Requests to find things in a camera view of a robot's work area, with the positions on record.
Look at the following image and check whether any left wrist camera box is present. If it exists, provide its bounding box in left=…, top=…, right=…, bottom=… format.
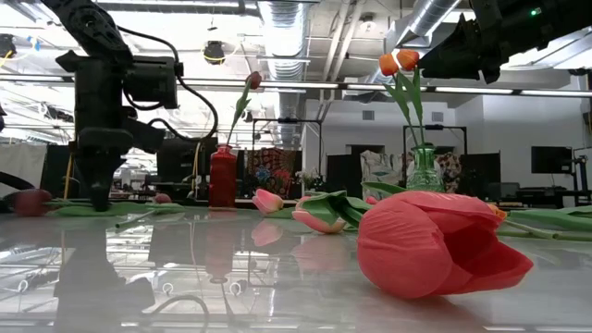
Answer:
left=123, top=55, right=185, bottom=111

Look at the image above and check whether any slanted silver ventilation duct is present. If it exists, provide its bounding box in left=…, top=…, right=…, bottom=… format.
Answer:
left=395, top=0, right=463, bottom=38

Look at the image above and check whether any black stand frame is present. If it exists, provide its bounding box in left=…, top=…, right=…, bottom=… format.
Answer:
left=402, top=124, right=468, bottom=156

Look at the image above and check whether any pink tulip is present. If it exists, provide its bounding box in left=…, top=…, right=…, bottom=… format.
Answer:
left=290, top=189, right=374, bottom=235
left=252, top=188, right=297, bottom=219

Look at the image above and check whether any red ribbed vase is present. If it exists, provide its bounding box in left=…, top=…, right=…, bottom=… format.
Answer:
left=207, top=143, right=239, bottom=209

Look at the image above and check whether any white hanging sheet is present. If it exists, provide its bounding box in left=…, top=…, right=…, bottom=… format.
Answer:
left=0, top=142, right=47, bottom=198

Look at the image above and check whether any colourful patterned tapestry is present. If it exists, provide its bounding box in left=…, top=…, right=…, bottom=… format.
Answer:
left=244, top=147, right=297, bottom=198

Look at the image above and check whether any wide silver ventilation duct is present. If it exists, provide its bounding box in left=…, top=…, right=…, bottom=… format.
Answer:
left=256, top=0, right=312, bottom=149

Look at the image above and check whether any dark desk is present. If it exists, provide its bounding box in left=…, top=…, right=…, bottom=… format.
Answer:
left=515, top=186, right=592, bottom=209

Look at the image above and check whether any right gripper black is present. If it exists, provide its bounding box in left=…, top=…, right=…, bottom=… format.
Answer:
left=417, top=0, right=541, bottom=85

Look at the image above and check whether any white patterned cloth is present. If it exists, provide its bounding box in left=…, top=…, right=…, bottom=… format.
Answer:
left=360, top=150, right=403, bottom=193

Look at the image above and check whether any long yellow cable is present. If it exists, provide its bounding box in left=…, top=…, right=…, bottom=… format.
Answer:
left=63, top=154, right=75, bottom=201

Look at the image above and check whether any dark floral cloth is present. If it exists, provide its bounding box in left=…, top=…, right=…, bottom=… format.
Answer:
left=437, top=152, right=463, bottom=193

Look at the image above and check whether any green glass vase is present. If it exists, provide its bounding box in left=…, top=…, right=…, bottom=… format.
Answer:
left=405, top=143, right=446, bottom=193

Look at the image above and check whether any large maroon tulip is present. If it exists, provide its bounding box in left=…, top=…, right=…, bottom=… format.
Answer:
left=11, top=187, right=152, bottom=218

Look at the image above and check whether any black ceiling box device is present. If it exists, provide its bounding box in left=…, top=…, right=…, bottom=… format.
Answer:
left=0, top=32, right=18, bottom=59

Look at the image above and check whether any black wall monitor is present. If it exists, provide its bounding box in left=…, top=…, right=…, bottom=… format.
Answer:
left=530, top=145, right=574, bottom=175

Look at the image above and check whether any black ceiling dome device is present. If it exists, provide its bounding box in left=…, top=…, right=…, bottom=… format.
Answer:
left=203, top=40, right=227, bottom=66

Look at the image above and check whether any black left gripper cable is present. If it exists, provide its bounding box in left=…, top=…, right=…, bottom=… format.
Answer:
left=115, top=25, right=220, bottom=143

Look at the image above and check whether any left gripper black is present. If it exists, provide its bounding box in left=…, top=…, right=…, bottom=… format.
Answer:
left=54, top=49, right=167, bottom=213

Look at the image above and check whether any ceiling light rail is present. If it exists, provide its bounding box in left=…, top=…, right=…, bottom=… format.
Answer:
left=0, top=73, right=592, bottom=98

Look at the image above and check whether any red tulip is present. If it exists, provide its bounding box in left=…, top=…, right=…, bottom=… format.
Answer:
left=355, top=190, right=536, bottom=301

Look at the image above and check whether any black aluminium table frame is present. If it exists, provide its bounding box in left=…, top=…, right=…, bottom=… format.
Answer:
left=0, top=197, right=592, bottom=216

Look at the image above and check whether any black panel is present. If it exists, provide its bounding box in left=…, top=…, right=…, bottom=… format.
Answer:
left=41, top=145, right=78, bottom=199
left=327, top=154, right=364, bottom=198
left=460, top=152, right=501, bottom=200

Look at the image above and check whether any small potted flower plant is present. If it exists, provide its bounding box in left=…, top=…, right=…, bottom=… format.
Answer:
left=295, top=166, right=327, bottom=195

